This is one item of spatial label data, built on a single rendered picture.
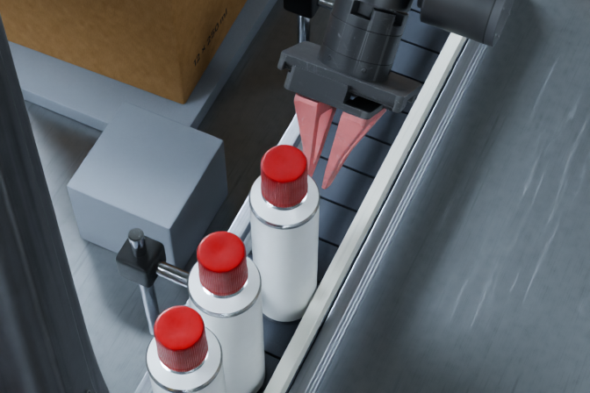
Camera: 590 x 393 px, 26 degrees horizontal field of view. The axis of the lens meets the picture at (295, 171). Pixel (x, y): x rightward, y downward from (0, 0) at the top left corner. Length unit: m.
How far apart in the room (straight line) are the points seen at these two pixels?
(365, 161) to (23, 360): 0.66
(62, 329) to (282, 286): 0.48
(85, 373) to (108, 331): 0.58
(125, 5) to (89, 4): 0.04
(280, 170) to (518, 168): 0.37
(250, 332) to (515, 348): 0.28
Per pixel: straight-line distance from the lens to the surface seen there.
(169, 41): 1.14
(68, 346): 0.53
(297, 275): 0.98
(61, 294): 0.53
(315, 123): 0.98
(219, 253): 0.86
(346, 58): 0.97
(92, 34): 1.19
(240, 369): 0.97
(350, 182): 1.13
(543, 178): 1.21
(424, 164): 1.17
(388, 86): 0.97
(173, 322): 0.83
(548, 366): 1.12
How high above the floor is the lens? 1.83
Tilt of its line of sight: 57 degrees down
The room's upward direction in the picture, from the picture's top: straight up
